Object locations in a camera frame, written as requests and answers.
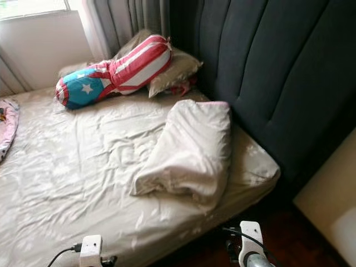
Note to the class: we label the beige pillow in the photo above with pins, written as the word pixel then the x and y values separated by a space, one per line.
pixel 178 69
pixel 75 68

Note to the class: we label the pink cartoon blanket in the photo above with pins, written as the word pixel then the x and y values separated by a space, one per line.
pixel 8 128

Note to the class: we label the bright window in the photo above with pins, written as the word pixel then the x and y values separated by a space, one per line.
pixel 33 6

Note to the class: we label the dark upholstered headboard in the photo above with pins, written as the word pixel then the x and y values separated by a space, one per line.
pixel 272 72

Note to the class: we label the cream bedside cabinet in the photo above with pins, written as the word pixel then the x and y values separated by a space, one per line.
pixel 328 206

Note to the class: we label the striped star bolster pillow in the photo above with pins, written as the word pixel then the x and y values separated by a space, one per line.
pixel 133 64

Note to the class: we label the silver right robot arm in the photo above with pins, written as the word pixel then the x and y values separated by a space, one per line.
pixel 258 261

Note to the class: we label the red patterned cloth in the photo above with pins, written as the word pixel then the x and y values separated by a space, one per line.
pixel 183 87

